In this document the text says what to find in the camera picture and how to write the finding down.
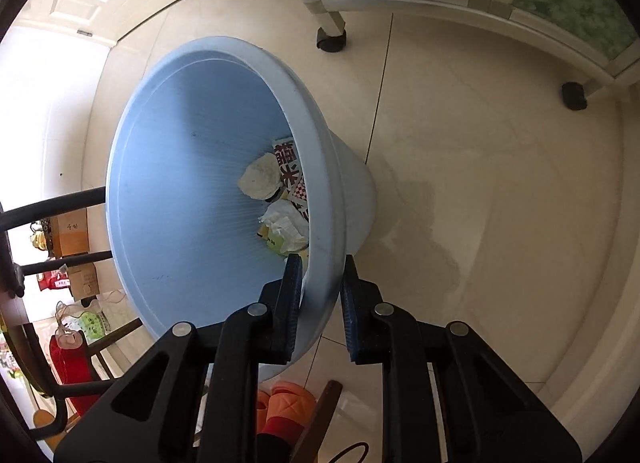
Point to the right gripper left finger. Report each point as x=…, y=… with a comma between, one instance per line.
x=192, y=396

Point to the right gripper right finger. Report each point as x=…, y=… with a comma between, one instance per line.
x=447, y=395

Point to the lined paper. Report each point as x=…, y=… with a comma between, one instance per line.
x=283, y=228

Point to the white steamed bun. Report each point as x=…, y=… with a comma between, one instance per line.
x=261, y=179

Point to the light blue trash bin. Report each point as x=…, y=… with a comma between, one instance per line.
x=183, y=236

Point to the red white patterned wrapper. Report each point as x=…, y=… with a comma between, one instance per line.
x=291, y=174

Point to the orange slippers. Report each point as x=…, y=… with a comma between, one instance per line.
x=285, y=411

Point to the red bag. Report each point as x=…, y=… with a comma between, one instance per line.
x=73, y=364

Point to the dark wooden chair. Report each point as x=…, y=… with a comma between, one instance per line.
x=22, y=335

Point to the cardboard box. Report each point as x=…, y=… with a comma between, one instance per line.
x=70, y=233

